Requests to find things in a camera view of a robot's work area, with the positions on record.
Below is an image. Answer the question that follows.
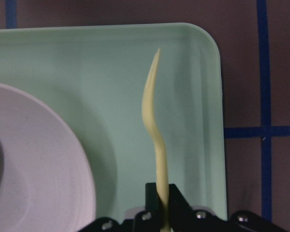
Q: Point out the yellow plastic fork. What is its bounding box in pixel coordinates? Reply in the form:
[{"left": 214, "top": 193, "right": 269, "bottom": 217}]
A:
[{"left": 142, "top": 49, "right": 171, "bottom": 232}]

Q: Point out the light green plastic tray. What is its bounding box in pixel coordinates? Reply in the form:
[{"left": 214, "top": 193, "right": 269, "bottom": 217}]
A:
[{"left": 0, "top": 23, "right": 227, "bottom": 220}]

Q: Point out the white round plate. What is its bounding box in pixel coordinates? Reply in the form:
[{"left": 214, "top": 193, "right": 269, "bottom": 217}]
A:
[{"left": 0, "top": 84, "right": 96, "bottom": 232}]

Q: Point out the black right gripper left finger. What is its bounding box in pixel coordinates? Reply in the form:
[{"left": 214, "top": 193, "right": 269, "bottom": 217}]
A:
[{"left": 86, "top": 183, "right": 163, "bottom": 232}]

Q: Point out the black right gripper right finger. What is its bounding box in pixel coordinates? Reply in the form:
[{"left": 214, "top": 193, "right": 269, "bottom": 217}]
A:
[{"left": 169, "top": 184, "right": 285, "bottom": 232}]

